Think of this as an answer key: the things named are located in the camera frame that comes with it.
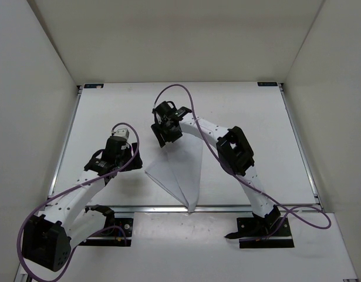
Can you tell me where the teal corner label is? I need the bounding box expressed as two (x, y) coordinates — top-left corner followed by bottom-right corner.
(257, 82), (278, 87)
(83, 83), (104, 89)

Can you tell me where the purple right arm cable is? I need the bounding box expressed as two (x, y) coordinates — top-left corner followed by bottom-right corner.
(153, 84), (332, 240)

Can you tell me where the right teal corner label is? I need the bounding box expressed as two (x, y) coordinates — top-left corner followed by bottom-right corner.
(257, 82), (278, 87)

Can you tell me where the white fabric skirt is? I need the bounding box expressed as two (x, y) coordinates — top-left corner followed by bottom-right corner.
(145, 133), (203, 213)

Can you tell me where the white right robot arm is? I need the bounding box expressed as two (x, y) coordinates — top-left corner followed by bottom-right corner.
(151, 101), (280, 235)

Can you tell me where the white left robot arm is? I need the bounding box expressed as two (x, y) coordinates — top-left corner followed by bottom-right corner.
(19, 136), (143, 272)

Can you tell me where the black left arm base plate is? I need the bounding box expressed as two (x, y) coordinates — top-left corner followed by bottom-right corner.
(80, 214), (134, 247)

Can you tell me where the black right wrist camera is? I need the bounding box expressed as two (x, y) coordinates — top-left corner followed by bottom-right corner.
(152, 101), (177, 120)

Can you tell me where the left teal corner label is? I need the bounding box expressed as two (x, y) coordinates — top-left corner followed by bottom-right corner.
(83, 83), (104, 89)

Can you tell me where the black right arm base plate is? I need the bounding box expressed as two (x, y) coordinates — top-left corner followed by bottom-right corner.
(237, 217), (295, 249)

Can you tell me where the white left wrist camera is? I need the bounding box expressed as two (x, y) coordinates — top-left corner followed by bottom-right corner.
(112, 128), (130, 142)

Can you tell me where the aluminium table edge rail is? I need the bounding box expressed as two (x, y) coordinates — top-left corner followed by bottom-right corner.
(109, 205), (323, 214)

